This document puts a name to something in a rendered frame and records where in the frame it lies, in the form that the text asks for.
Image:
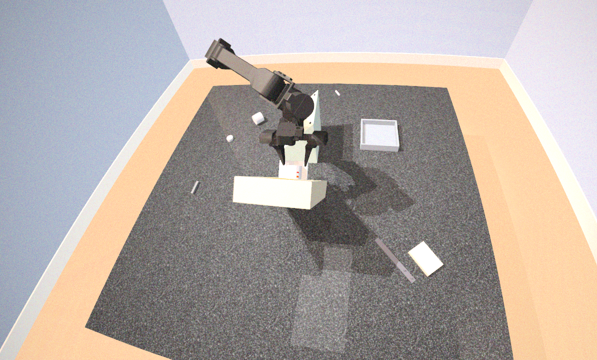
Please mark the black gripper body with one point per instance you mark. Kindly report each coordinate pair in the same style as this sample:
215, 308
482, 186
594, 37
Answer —
317, 138

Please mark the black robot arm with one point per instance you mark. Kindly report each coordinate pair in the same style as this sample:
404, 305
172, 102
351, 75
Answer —
270, 86

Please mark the pale pink cylinder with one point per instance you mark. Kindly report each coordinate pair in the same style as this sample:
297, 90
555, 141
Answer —
258, 118

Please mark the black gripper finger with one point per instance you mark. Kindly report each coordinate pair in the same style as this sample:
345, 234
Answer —
280, 149
308, 149

